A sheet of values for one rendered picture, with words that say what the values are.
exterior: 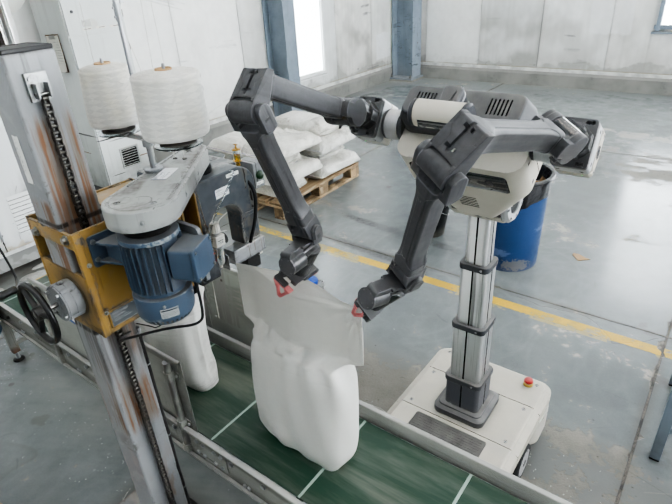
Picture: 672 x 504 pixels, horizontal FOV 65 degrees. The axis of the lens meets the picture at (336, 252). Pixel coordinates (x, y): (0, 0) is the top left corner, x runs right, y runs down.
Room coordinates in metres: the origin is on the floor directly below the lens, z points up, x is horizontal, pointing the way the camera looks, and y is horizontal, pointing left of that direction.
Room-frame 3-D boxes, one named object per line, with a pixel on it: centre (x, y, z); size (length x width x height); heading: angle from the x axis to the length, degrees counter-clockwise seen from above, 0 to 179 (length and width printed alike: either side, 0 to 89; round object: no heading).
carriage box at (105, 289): (1.35, 0.63, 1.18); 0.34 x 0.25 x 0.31; 142
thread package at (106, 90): (1.46, 0.58, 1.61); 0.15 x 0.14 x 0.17; 52
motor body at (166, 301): (1.18, 0.46, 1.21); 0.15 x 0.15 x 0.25
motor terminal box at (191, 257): (1.15, 0.36, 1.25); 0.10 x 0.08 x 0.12; 167
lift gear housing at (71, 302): (1.19, 0.73, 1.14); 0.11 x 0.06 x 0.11; 52
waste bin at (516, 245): (3.20, -1.21, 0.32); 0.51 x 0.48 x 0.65; 142
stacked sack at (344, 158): (4.92, 0.05, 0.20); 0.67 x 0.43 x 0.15; 142
